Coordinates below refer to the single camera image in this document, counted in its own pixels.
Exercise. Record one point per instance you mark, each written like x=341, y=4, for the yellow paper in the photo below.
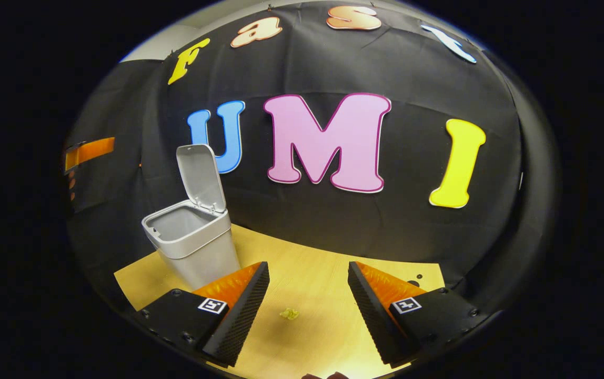
x=290, y=314

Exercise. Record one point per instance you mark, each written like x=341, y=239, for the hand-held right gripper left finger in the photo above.
x=241, y=321

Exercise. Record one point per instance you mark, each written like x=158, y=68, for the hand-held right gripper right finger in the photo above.
x=375, y=321

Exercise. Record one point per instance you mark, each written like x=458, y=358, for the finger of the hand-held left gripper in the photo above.
x=91, y=150

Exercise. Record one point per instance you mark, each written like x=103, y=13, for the white desktop garbage bin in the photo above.
x=202, y=255

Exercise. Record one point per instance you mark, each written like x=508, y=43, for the black backdrop cloth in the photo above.
x=412, y=226

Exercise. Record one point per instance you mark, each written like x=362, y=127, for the wooden desktop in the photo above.
x=307, y=273

